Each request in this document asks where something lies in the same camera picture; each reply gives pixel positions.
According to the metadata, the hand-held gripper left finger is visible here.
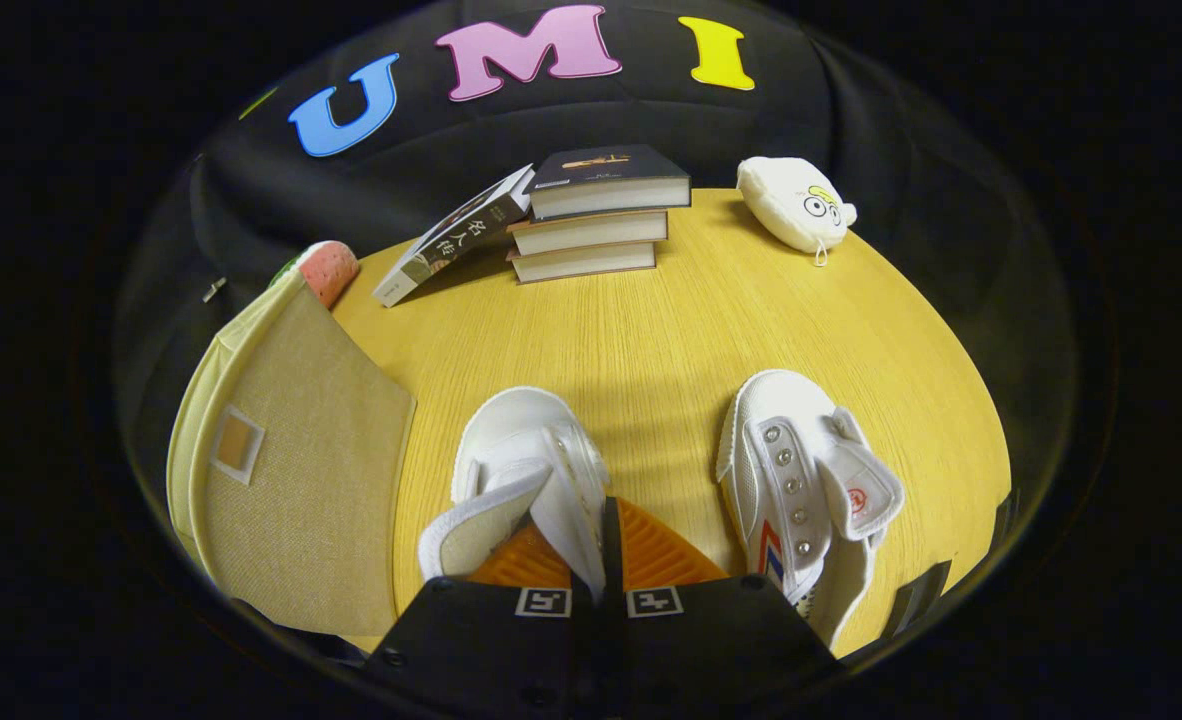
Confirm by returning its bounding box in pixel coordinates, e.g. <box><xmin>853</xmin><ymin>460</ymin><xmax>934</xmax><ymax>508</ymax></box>
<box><xmin>366</xmin><ymin>538</ymin><xmax>602</xmax><ymax>720</ymax></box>

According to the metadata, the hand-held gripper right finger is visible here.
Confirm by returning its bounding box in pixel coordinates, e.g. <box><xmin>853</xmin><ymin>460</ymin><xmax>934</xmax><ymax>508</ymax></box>
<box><xmin>601</xmin><ymin>496</ymin><xmax>844</xmax><ymax>720</ymax></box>

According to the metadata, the white canvas shoe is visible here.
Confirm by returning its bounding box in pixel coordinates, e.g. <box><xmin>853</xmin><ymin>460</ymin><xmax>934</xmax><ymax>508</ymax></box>
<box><xmin>418</xmin><ymin>387</ymin><xmax>612</xmax><ymax>601</ymax></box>
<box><xmin>716</xmin><ymin>370</ymin><xmax>906</xmax><ymax>649</ymax></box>

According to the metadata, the beige fabric storage box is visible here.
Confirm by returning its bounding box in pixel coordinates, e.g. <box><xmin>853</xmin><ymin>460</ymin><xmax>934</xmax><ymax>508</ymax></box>
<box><xmin>166</xmin><ymin>270</ymin><xmax>418</xmax><ymax>639</ymax></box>

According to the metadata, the brown cover thick book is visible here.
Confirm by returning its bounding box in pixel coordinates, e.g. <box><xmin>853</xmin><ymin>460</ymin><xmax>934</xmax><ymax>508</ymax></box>
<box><xmin>507</xmin><ymin>208</ymin><xmax>670</xmax><ymax>257</ymax></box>
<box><xmin>507</xmin><ymin>240</ymin><xmax>658</xmax><ymax>286</ymax></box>

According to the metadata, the white cover book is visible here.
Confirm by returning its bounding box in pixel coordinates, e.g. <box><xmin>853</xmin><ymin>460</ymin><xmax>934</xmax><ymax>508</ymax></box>
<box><xmin>372</xmin><ymin>165</ymin><xmax>536</xmax><ymax>309</ymax></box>

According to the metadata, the black cover book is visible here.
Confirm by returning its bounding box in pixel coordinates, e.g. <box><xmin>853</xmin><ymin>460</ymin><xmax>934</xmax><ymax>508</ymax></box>
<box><xmin>526</xmin><ymin>145</ymin><xmax>693</xmax><ymax>221</ymax></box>

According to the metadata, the white plush toy with eyes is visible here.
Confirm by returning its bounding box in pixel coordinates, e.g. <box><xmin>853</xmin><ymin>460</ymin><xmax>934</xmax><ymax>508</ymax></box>
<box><xmin>736</xmin><ymin>156</ymin><xmax>859</xmax><ymax>268</ymax></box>

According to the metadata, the watermelon slice plush toy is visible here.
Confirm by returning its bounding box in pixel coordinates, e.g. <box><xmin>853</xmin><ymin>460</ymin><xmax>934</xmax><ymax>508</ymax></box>
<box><xmin>271</xmin><ymin>240</ymin><xmax>361</xmax><ymax>310</ymax></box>

